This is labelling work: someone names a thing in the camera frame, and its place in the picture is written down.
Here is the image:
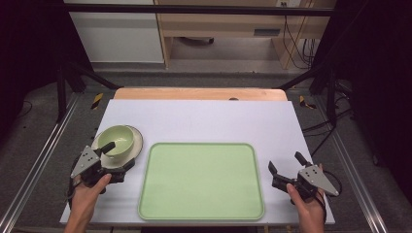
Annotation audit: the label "light wooden desk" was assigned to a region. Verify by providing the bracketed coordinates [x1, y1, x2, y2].
[154, 0, 336, 70]

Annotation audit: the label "cream plate with dark rim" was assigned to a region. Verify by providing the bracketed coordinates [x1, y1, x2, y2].
[90, 125, 144, 170]

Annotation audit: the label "aluminium floor rail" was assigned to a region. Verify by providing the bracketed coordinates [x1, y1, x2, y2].
[0, 92, 82, 233]
[314, 96, 389, 233]

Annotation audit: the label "person's right hand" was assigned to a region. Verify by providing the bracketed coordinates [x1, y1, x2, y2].
[286, 183, 326, 217]

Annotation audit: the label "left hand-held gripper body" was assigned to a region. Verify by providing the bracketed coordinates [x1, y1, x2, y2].
[70, 145, 127, 195]

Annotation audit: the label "wooden table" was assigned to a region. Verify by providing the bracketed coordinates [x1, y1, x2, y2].
[113, 86, 289, 102]

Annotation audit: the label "hanging black cables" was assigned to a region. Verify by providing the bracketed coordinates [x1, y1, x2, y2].
[282, 15, 318, 70]

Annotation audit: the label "yellow black floor tape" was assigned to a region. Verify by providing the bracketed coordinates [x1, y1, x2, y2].
[90, 92, 104, 111]
[297, 94, 318, 111]

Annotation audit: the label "black angled frame stand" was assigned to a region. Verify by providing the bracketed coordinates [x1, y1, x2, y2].
[276, 62, 338, 128]
[55, 60, 121, 123]

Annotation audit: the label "light green tray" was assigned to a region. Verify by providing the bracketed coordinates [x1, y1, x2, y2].
[137, 142, 265, 221]

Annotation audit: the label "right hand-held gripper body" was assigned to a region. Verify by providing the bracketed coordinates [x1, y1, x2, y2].
[285, 164, 340, 201]

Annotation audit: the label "white cabinet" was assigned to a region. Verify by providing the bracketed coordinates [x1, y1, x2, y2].
[68, 0, 165, 64]

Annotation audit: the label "light green bowl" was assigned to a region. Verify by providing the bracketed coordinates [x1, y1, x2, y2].
[96, 124, 135, 160]

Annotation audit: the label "black horizontal frame bar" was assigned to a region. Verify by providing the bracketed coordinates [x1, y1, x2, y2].
[62, 3, 339, 17]

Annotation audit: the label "person's left hand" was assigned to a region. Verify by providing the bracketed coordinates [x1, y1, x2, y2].
[71, 173, 113, 209]

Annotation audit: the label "dark object under desk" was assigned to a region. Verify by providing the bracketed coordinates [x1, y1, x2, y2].
[178, 36, 216, 46]

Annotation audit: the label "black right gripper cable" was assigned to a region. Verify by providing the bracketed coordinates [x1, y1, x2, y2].
[319, 169, 343, 224]

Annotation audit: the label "black floor cables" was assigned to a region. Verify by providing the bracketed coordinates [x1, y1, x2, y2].
[301, 80, 355, 157]

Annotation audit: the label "black curtain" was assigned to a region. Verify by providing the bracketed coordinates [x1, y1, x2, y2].
[0, 0, 94, 144]
[311, 0, 412, 206]

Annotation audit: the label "white table board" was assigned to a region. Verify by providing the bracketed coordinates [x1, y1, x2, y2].
[59, 99, 336, 226]

